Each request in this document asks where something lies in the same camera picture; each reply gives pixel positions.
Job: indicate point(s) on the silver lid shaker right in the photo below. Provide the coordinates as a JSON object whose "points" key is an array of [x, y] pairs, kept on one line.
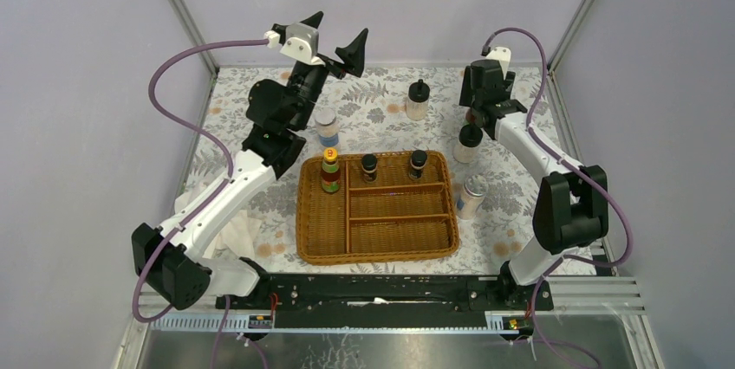
{"points": [[471, 196]]}

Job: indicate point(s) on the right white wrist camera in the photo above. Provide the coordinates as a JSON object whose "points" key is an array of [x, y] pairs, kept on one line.
{"points": [[502, 55]]}

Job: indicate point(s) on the wicker divided basket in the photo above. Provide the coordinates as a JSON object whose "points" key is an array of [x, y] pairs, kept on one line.
{"points": [[391, 219]]}

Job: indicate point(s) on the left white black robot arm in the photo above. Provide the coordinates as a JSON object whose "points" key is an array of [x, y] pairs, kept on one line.
{"points": [[170, 257]]}

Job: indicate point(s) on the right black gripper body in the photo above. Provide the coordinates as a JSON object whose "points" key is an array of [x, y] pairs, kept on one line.
{"points": [[467, 96]]}

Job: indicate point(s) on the yellow cap sauce bottle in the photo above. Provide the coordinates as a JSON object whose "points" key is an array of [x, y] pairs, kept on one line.
{"points": [[473, 118], [330, 172]]}

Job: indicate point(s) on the blue label shaker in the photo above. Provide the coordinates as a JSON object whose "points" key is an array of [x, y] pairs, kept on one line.
{"points": [[327, 128]]}

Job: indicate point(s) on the white crumpled cloth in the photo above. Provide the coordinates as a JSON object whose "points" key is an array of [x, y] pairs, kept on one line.
{"points": [[238, 237]]}

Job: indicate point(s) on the black cap dark jar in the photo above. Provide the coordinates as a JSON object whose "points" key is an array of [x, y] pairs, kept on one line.
{"points": [[417, 163]]}

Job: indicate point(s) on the black spout seed bottle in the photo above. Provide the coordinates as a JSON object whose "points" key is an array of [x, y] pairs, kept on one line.
{"points": [[417, 100]]}

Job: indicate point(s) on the black cap white jar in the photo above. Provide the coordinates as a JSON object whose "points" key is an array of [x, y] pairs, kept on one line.
{"points": [[466, 148]]}

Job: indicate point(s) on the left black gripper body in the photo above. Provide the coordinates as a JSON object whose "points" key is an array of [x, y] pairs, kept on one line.
{"points": [[305, 87]]}

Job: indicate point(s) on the small dark spice jar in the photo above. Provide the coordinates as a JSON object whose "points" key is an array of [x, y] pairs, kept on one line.
{"points": [[369, 167]]}

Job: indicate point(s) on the floral table mat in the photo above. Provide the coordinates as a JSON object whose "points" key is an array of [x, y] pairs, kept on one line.
{"points": [[371, 116]]}

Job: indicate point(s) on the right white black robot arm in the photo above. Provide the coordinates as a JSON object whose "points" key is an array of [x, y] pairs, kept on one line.
{"points": [[570, 210]]}

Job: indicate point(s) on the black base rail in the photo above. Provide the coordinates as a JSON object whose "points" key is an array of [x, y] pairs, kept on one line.
{"points": [[371, 301]]}

